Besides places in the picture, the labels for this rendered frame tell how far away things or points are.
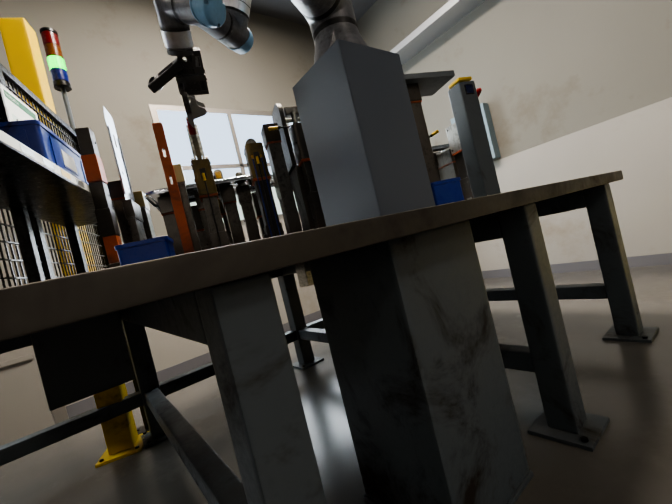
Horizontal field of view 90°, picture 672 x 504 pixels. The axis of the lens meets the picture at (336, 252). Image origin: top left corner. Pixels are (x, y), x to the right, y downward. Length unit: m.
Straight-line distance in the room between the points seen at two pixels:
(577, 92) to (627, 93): 0.31
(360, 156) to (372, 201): 0.10
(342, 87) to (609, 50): 2.75
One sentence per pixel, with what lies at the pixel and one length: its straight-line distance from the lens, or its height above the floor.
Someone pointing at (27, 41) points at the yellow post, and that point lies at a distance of 2.23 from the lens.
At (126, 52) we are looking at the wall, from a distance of 3.60.
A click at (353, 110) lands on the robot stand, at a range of 0.78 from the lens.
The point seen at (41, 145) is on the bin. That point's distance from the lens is 1.15.
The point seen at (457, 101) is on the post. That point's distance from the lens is 1.41.
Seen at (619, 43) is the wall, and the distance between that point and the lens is 3.37.
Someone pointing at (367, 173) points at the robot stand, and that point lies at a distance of 0.74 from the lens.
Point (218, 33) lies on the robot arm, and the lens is 1.10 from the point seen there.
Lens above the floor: 0.67
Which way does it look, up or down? 1 degrees down
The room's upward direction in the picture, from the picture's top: 14 degrees counter-clockwise
